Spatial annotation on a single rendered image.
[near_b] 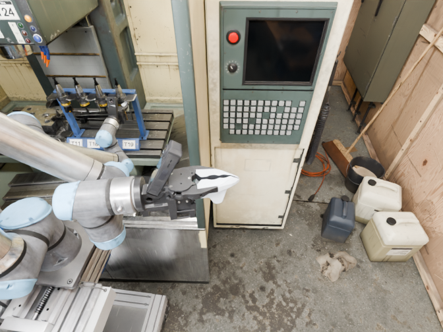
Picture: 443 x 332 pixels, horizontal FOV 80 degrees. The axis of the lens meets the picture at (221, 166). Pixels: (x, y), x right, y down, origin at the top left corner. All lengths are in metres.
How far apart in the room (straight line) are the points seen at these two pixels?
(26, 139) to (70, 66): 1.68
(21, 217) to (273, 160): 1.28
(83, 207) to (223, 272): 1.69
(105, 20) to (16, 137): 1.54
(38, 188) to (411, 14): 3.05
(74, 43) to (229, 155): 1.31
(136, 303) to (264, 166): 1.18
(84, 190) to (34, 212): 0.33
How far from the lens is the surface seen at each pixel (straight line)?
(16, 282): 0.82
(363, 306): 2.30
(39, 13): 1.52
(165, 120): 1.93
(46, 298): 1.09
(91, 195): 0.56
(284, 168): 1.73
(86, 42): 2.18
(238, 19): 1.18
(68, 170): 0.69
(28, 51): 1.83
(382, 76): 3.06
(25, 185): 2.08
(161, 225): 1.44
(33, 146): 0.68
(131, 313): 1.92
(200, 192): 0.51
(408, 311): 2.43
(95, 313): 1.03
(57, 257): 1.01
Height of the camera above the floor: 1.98
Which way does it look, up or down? 45 degrees down
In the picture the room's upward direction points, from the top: straight up
